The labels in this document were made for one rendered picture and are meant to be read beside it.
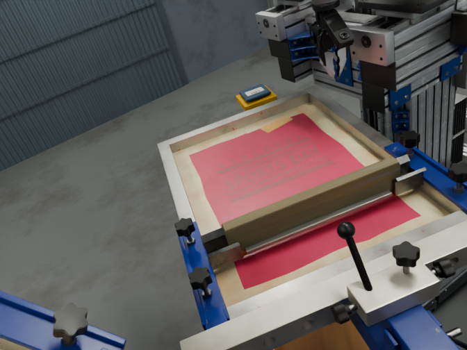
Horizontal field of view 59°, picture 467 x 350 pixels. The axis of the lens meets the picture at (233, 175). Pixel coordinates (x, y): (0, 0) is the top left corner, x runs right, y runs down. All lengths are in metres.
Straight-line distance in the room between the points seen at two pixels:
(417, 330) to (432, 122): 1.29
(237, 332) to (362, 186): 0.42
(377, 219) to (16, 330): 0.71
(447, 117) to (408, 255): 1.31
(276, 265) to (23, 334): 0.50
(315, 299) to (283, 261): 0.20
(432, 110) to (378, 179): 0.91
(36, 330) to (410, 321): 0.53
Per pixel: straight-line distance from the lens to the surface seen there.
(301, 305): 0.72
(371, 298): 0.67
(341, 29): 1.16
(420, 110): 1.76
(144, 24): 4.42
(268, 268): 0.89
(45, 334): 0.63
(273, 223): 0.88
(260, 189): 1.10
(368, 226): 0.95
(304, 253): 0.91
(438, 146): 1.95
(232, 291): 0.88
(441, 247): 0.79
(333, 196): 0.90
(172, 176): 1.21
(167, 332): 2.13
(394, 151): 1.09
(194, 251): 0.92
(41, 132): 4.41
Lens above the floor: 1.61
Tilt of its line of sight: 34 degrees down
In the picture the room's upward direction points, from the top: 17 degrees counter-clockwise
